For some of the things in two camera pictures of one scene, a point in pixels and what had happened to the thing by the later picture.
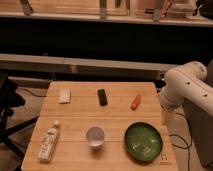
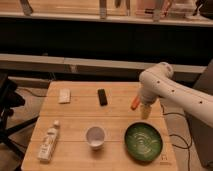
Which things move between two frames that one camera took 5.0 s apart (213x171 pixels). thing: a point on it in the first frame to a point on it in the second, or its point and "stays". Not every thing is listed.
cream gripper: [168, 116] to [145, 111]
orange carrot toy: [136, 102] stays
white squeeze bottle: [48, 145] stays
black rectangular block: [102, 97] stays
